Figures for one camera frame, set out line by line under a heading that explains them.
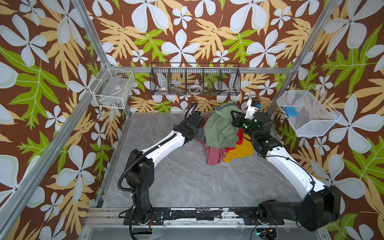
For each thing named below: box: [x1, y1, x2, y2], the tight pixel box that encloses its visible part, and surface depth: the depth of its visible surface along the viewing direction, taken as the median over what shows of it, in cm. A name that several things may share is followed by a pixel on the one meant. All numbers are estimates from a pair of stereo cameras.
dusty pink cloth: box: [194, 138, 226, 166], surface depth 92 cm
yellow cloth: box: [223, 133, 255, 163], surface depth 96 cm
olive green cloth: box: [203, 101, 240, 149], surface depth 81 cm
